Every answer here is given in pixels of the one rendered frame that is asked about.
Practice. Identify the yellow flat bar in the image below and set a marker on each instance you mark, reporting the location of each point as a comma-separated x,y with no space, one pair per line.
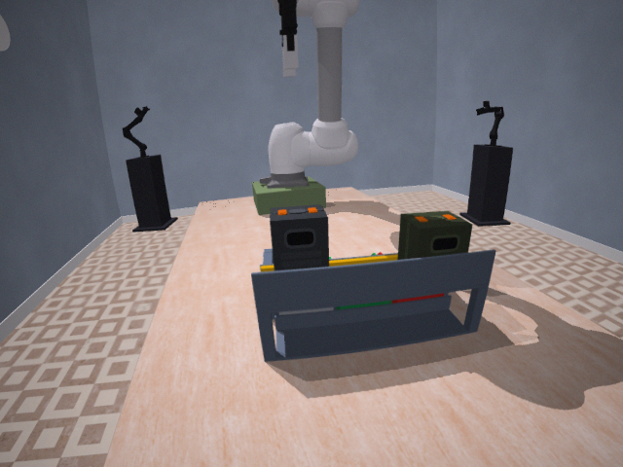
348,261

